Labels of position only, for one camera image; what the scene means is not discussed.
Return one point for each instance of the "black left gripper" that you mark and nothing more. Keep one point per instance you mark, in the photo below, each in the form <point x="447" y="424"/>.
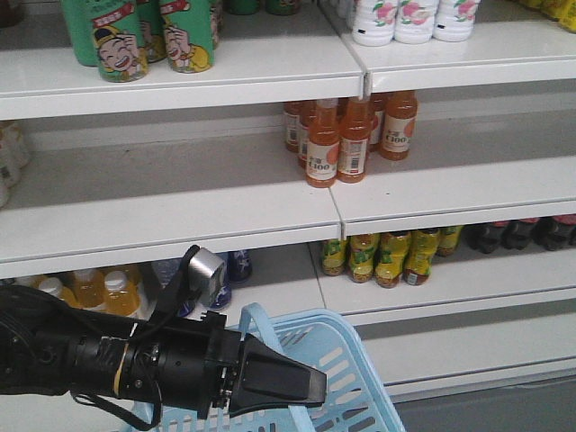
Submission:
<point x="261" y="379"/>

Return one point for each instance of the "light blue plastic basket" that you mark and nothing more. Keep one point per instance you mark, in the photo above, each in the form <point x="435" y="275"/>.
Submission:
<point x="356" y="399"/>

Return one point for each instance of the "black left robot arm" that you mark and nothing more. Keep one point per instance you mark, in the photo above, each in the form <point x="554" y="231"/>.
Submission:
<point x="50" y="348"/>

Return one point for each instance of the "blue sports drink bottle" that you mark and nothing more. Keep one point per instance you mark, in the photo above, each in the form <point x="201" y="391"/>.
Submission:
<point x="239" y="265"/>
<point x="218" y="302"/>

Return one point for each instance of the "yellow lemon tea bottle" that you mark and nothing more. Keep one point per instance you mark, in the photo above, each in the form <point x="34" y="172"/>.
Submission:
<point x="333" y="256"/>
<point x="362" y="249"/>
<point x="448" y="240"/>
<point x="423" y="247"/>
<point x="393" y="249"/>

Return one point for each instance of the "orange juice bottle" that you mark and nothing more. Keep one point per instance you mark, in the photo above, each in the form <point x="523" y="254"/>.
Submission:
<point x="122" y="298"/>
<point x="88" y="287"/>

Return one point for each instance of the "orange C100 drink bottle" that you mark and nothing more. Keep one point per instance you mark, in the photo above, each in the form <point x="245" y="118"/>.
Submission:
<point x="323" y="145"/>
<point x="355" y="129"/>
<point x="399" y="124"/>

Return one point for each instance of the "white store shelf unit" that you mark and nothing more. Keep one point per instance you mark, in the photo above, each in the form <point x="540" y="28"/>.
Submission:
<point x="124" y="173"/>

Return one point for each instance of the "black cola bottle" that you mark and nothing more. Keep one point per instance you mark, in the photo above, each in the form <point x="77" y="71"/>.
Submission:
<point x="518" y="233"/>
<point x="554" y="232"/>
<point x="485" y="237"/>

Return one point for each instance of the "pale yellow juice bottle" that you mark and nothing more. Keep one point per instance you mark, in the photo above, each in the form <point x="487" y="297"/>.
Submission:
<point x="15" y="156"/>

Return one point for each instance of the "green cartoon tea can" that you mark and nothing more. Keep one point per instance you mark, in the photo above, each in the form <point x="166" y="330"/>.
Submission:
<point x="117" y="40"/>
<point x="187" y="35"/>

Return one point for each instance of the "white peach drink bottle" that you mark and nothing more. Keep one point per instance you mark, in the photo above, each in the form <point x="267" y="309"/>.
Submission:
<point x="454" y="20"/>
<point x="374" y="22"/>
<point x="415" y="20"/>

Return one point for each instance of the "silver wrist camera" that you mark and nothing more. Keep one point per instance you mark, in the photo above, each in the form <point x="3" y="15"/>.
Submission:
<point x="205" y="275"/>

